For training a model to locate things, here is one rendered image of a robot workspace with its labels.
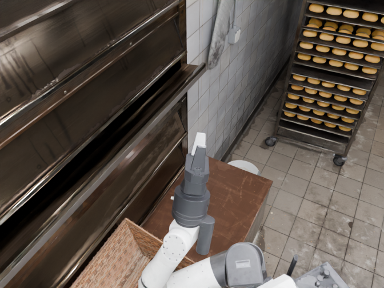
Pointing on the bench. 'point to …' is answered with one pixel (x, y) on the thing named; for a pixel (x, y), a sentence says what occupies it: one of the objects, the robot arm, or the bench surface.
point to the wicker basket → (147, 250)
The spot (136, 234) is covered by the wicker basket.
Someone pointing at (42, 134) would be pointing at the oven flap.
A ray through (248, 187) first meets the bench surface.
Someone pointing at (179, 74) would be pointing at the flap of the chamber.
